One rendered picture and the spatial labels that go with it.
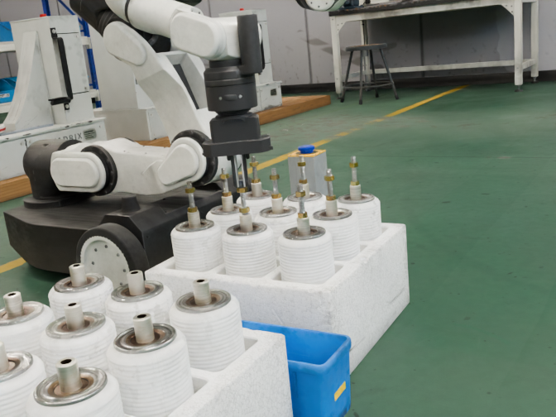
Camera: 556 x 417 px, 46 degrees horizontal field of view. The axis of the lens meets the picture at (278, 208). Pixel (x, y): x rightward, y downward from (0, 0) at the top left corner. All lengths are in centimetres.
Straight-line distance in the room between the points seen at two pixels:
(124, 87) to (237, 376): 323
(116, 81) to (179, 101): 239
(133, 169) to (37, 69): 188
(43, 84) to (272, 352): 285
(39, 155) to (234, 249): 100
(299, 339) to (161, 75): 80
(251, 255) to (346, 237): 18
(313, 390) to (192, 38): 59
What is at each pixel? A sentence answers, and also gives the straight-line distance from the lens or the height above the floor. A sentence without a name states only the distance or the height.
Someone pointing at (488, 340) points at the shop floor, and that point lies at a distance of 131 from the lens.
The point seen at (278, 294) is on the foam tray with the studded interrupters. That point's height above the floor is 17.
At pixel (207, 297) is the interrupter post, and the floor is 26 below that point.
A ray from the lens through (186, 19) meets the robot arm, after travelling 114.
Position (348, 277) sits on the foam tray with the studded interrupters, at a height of 18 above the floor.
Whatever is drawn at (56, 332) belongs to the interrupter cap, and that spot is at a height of 25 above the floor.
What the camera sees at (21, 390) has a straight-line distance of 80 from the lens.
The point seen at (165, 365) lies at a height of 23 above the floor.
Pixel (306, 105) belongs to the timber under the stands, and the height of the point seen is 5.
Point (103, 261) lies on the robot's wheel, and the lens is 163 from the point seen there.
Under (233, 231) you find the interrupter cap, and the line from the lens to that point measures 120.
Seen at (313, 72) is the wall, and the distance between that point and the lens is 693.
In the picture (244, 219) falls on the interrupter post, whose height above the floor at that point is 27.
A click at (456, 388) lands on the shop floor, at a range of 116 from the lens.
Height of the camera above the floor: 59
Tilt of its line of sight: 15 degrees down
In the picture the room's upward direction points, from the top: 6 degrees counter-clockwise
